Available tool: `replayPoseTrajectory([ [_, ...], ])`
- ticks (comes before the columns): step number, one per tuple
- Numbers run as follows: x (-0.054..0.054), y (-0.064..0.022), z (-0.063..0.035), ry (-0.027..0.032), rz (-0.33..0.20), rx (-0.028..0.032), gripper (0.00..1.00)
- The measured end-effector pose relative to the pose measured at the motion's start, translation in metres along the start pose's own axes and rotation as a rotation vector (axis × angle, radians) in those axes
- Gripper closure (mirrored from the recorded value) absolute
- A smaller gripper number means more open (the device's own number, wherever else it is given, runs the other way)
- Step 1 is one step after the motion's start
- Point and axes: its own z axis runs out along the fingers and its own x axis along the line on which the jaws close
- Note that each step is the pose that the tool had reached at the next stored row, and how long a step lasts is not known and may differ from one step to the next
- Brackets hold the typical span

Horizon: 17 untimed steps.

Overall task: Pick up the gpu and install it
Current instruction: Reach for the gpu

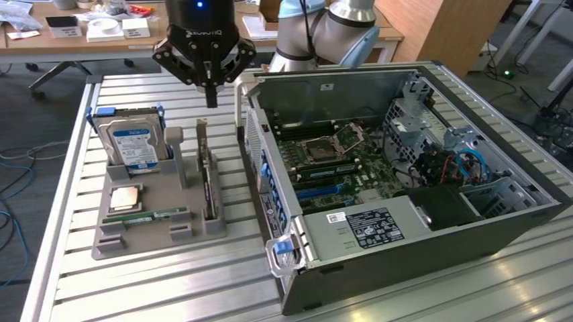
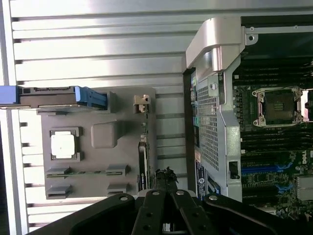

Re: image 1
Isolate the wooden cabinet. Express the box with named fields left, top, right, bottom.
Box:
left=374, top=0, right=514, bottom=78

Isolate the white box black top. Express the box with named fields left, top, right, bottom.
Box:
left=44, top=15, right=82, bottom=38

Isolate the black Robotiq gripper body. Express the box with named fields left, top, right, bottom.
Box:
left=164, top=0, right=240, bottom=89

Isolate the dark grey open PC case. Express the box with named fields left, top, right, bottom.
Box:
left=233, top=64, right=573, bottom=317

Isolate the blue wire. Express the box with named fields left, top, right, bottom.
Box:
left=455, top=147, right=492, bottom=184

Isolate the brown cardboard box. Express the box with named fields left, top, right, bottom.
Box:
left=259, top=0, right=281, bottom=23

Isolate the clear plastic bag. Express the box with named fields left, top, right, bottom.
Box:
left=0, top=0, right=45, bottom=32

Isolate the CPU socket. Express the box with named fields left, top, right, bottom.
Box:
left=299, top=136, right=350, bottom=165

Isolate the black Nvidia graphics card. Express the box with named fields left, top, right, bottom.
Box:
left=195, top=117, right=221, bottom=223

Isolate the white floor unit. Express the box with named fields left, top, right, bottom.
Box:
left=467, top=40, right=500, bottom=74

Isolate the wooden desk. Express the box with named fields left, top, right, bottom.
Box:
left=0, top=0, right=164, bottom=100
left=159, top=0, right=406, bottom=73

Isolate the white paper stack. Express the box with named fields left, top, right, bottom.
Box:
left=240, top=15, right=279, bottom=41

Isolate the white box with tape roll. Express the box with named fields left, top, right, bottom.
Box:
left=85, top=18, right=126, bottom=43

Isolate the white floor cable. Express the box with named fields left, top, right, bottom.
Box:
left=0, top=139, right=72, bottom=162

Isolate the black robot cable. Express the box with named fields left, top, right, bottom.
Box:
left=297, top=0, right=324, bottom=68

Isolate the silver chipset heatsink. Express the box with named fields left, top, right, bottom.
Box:
left=359, top=189, right=387, bottom=203

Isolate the green RAM stick white label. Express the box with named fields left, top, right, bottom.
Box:
left=101, top=207, right=189, bottom=225

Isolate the metal socket cover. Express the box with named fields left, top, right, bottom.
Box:
left=332, top=121, right=364, bottom=156

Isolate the red wire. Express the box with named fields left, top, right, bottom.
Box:
left=438, top=154, right=452, bottom=184

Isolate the blue floor cable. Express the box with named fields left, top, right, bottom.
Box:
left=0, top=164, right=34, bottom=290

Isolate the grey plastic parts rack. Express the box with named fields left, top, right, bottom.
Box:
left=90, top=125, right=229, bottom=261

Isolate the silver hard disk blue caddy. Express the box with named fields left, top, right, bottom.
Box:
left=84, top=104, right=169, bottom=176

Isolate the small white box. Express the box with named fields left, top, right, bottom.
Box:
left=120, top=18, right=151, bottom=40

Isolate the dark packet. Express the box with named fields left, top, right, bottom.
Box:
left=96, top=0, right=129, bottom=17

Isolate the silver CPU chip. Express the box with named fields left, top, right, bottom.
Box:
left=108, top=185, right=140, bottom=213

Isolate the small silver disk bay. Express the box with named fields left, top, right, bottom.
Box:
left=459, top=176, right=538, bottom=218

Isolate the grey power supply unit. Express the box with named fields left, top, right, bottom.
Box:
left=303, top=196, right=434, bottom=263

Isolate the white desk frame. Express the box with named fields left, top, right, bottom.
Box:
left=487, top=0, right=573, bottom=92

